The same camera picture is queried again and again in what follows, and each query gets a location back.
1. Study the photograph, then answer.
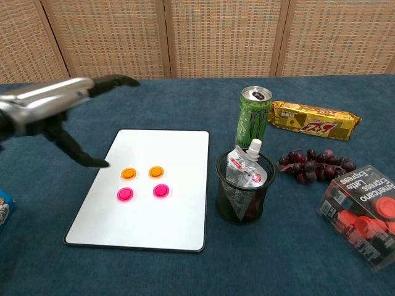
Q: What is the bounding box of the white magnetic board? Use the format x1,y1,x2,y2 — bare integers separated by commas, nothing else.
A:
64,129,210,253

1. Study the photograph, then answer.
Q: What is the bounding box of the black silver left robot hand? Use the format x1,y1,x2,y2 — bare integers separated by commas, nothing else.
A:
0,75,141,168

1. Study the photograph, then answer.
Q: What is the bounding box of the green energy drink can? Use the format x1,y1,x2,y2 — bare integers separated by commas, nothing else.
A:
235,86,273,152

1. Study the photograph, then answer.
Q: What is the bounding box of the silver jelly drink pouch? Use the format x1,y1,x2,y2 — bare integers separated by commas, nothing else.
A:
226,138,268,221

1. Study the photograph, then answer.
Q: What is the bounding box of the blue table cloth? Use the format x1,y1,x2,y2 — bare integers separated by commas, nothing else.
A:
0,73,395,296

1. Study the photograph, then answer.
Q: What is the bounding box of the orange disc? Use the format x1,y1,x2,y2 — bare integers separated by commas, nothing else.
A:
120,167,138,181
148,165,165,179

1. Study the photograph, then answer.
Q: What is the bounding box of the clear coffee capsule box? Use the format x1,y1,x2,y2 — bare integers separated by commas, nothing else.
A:
316,165,395,272

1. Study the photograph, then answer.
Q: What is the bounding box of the black mesh pen cup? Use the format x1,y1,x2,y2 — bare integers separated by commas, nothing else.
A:
215,149,277,225

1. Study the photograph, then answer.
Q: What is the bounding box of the gold biscuit packet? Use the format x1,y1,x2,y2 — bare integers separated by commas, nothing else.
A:
267,100,363,142

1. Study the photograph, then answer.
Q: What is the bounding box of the blue cookie box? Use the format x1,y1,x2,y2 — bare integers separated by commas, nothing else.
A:
0,188,16,234

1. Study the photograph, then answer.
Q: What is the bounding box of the dark red grape bunch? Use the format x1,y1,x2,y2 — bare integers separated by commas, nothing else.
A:
278,149,358,185

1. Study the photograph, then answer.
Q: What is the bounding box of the woven bamboo folding screen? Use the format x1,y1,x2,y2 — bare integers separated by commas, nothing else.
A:
0,0,395,84

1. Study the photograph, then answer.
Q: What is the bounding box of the pink disc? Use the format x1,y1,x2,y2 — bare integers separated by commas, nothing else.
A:
116,187,134,204
152,183,170,199

